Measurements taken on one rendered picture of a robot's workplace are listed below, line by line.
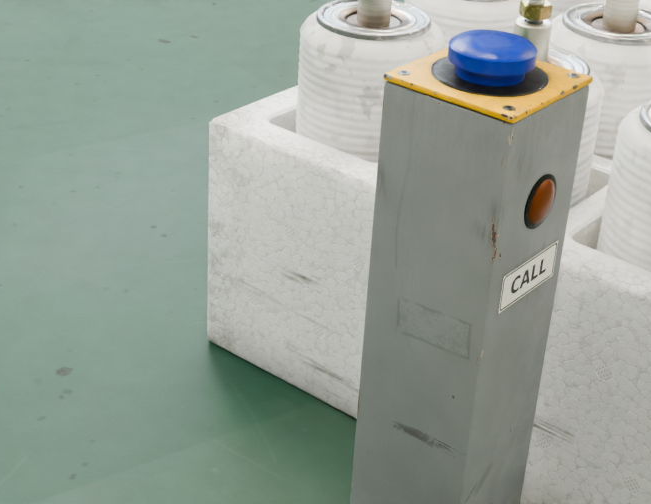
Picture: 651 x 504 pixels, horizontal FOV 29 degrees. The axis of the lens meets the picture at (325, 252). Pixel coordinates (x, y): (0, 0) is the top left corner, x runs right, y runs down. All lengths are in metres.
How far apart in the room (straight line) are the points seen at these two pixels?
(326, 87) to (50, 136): 0.51
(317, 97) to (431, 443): 0.28
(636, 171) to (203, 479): 0.33
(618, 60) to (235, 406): 0.35
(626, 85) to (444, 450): 0.31
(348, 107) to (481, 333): 0.26
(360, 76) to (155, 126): 0.52
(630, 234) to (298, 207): 0.22
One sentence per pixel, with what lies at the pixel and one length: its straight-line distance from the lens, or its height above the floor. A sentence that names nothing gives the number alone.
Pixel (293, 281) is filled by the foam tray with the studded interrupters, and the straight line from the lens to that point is 0.85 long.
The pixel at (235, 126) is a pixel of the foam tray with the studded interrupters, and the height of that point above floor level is 0.18.
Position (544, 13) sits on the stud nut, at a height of 0.29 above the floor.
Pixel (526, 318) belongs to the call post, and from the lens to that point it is 0.63.
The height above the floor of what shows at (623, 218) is 0.20.
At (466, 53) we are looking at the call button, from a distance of 0.57.
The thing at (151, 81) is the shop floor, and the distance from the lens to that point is 1.41.
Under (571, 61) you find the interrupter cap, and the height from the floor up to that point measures 0.25.
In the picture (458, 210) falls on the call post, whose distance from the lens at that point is 0.57.
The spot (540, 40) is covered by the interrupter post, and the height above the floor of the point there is 0.27.
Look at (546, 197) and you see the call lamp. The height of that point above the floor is 0.27.
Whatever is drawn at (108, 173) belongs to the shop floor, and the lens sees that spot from 1.20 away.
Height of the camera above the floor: 0.52
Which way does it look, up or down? 29 degrees down
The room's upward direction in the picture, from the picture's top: 4 degrees clockwise
